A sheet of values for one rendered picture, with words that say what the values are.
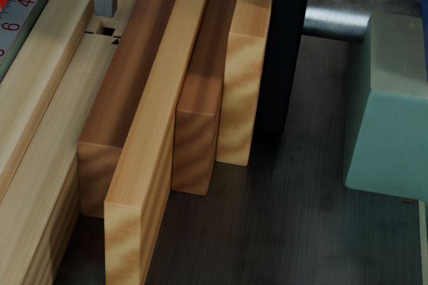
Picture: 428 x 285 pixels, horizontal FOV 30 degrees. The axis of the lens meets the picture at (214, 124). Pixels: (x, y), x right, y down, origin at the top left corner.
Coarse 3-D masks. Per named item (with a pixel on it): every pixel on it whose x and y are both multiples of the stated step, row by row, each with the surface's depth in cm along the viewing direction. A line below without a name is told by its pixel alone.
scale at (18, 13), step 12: (12, 0) 38; (24, 0) 38; (36, 0) 38; (0, 12) 37; (12, 12) 37; (24, 12) 37; (0, 24) 36; (12, 24) 36; (0, 36) 35; (12, 36) 35; (0, 48) 35; (0, 60) 34
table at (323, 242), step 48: (336, 48) 46; (336, 96) 43; (288, 144) 40; (336, 144) 40; (240, 192) 37; (288, 192) 37; (336, 192) 38; (96, 240) 34; (192, 240) 35; (240, 240) 35; (288, 240) 35; (336, 240) 35; (384, 240) 36
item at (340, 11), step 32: (288, 0) 35; (320, 0) 39; (352, 0) 39; (384, 0) 39; (288, 32) 36; (320, 32) 39; (352, 32) 39; (288, 64) 37; (288, 96) 38; (256, 128) 40
